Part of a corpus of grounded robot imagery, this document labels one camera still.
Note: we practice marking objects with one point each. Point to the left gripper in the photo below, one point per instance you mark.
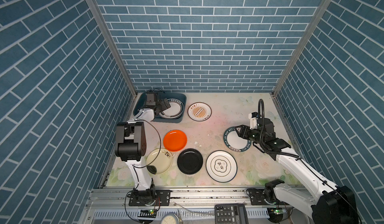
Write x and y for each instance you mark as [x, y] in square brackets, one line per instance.
[163, 107]

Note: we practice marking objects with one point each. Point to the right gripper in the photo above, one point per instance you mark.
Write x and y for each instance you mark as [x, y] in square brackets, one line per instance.
[244, 129]

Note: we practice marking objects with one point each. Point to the large white plate teal rim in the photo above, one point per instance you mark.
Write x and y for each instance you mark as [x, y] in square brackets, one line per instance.
[175, 111]

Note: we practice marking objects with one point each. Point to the white plate teal lettered rim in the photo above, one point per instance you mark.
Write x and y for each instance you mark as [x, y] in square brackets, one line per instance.
[235, 143]

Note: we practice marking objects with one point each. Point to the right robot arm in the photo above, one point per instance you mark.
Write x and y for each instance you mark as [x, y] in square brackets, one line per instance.
[326, 202]

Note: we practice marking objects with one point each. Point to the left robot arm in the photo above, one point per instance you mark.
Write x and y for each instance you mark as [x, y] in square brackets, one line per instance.
[131, 144]

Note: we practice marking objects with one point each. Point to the teal plastic bin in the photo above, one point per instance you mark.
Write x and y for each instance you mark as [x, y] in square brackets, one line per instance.
[181, 97]

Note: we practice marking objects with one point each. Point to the white plate orange sunburst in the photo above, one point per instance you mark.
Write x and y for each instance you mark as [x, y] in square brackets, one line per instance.
[199, 112]

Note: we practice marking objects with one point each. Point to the orange plastic plate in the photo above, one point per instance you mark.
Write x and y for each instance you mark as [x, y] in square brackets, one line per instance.
[175, 140]

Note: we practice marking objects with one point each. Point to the cream plate with dark spot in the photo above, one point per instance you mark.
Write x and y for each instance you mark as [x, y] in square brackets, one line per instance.
[159, 161]

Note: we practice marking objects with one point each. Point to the white plate cloud outline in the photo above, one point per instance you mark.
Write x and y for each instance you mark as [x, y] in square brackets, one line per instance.
[221, 166]

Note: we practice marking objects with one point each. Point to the black round plate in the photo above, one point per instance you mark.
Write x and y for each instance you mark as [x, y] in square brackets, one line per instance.
[190, 161]

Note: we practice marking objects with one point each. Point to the right green circuit board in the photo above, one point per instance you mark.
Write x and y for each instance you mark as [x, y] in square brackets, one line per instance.
[276, 213]

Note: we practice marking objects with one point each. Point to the green circuit board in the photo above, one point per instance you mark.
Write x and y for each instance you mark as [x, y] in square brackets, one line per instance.
[276, 213]
[142, 214]

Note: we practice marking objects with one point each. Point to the black calculator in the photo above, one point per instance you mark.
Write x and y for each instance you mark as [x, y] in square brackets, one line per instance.
[231, 214]

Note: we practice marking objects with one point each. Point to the left green circuit board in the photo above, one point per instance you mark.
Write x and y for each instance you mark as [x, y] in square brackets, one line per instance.
[142, 214]

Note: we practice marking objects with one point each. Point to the round white clock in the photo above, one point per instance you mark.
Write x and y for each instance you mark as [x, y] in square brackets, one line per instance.
[171, 219]

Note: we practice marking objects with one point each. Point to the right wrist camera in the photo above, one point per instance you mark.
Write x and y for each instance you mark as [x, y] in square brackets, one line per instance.
[253, 117]

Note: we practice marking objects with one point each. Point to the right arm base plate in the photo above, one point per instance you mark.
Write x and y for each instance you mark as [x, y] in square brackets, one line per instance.
[257, 198]

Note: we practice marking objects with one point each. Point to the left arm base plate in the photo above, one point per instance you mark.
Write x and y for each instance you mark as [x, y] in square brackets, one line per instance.
[150, 198]

